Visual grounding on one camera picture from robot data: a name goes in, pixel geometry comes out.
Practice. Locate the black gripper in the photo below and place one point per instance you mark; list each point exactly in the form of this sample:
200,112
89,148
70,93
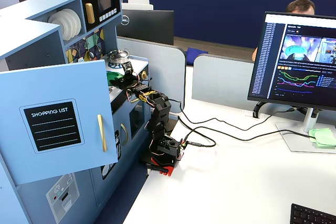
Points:
121,84

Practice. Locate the green container lid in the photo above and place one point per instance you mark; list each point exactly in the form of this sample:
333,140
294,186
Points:
114,75

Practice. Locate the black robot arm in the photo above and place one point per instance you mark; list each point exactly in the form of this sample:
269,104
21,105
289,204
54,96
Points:
161,108

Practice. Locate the steel pot lid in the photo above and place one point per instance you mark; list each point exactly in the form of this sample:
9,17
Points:
118,54

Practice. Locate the green plastic container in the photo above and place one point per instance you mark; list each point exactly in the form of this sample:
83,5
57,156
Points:
110,81

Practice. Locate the grey toy sink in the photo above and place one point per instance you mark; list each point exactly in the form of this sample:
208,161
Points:
114,94

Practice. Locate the steel toy pot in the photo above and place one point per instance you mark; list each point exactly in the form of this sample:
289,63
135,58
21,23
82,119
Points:
120,61

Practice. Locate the steel spoon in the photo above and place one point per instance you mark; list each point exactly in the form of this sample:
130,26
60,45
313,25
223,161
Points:
99,48

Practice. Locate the steel ladle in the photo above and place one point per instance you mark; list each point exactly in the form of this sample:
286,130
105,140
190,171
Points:
91,55

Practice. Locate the steel slotted spatula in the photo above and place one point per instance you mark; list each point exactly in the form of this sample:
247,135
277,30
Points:
80,60

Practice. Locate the grey desk divider panel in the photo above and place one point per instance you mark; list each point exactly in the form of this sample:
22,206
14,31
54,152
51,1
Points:
223,79
162,72

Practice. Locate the black dell monitor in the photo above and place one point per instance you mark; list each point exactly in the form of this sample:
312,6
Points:
152,27

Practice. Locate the blue fridge door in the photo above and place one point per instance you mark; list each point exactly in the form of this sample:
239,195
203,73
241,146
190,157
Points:
52,82

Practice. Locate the white toy plate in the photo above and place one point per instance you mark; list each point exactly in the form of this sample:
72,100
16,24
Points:
79,23
74,24
56,20

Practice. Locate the white chair back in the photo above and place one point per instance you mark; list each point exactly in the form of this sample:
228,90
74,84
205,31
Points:
137,6

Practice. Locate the blue fabric item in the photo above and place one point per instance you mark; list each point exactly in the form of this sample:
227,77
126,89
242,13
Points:
197,51

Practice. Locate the blue toy kitchen unit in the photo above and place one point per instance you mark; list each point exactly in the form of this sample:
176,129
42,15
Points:
31,32

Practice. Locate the red black table clamp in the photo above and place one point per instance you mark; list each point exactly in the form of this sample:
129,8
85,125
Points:
168,169

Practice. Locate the black monitor with lit screen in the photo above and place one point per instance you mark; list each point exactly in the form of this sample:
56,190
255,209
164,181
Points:
273,64

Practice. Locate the silver monitor stand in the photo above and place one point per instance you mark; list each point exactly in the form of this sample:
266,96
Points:
308,121

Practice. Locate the man with brown hair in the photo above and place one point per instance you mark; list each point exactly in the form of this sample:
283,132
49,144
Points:
300,5

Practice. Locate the green sticky note pad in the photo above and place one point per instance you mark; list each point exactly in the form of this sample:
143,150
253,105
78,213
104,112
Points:
324,136

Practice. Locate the black keyboard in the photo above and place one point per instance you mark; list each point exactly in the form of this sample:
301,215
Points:
309,216

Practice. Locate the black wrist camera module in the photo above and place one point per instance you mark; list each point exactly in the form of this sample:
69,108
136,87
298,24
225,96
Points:
126,66

